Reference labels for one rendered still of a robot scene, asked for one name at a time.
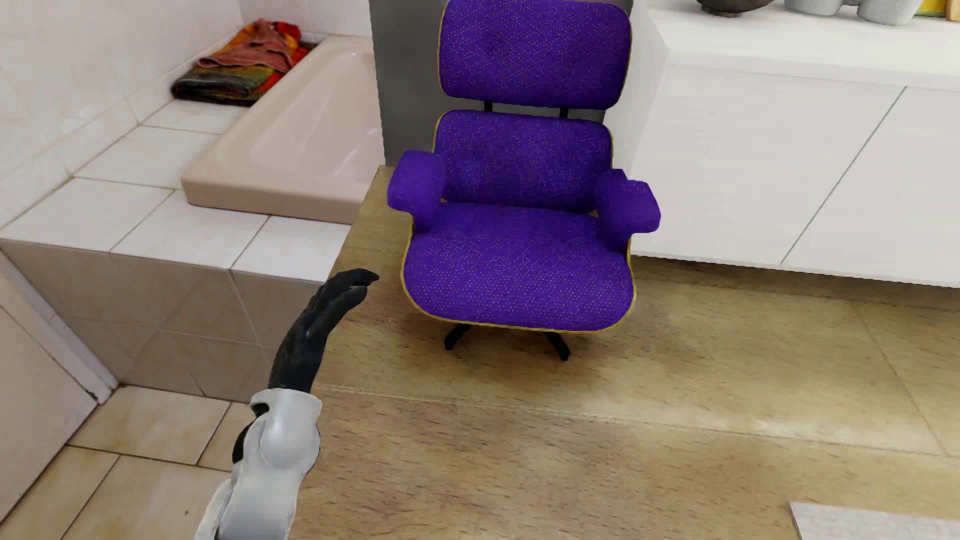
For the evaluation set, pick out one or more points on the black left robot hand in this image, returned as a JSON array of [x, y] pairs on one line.
[[315, 330]]

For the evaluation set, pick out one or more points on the purple lounge armchair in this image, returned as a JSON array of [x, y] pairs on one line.
[[517, 247]]

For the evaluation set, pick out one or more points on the beige bathtub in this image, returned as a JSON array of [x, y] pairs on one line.
[[307, 135]]

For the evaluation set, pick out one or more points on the colourful folded towel stack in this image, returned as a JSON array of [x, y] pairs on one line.
[[244, 64]]

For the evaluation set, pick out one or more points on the white low cabinet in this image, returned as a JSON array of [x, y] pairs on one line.
[[795, 142]]

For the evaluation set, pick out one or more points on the dark bowl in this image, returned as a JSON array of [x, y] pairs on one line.
[[731, 6]]

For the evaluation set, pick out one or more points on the grey rug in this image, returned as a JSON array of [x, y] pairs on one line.
[[874, 523]]

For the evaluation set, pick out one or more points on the grey ceramic vase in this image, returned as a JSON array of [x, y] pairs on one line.
[[889, 9]]

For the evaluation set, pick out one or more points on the yellow book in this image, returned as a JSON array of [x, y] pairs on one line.
[[932, 7]]

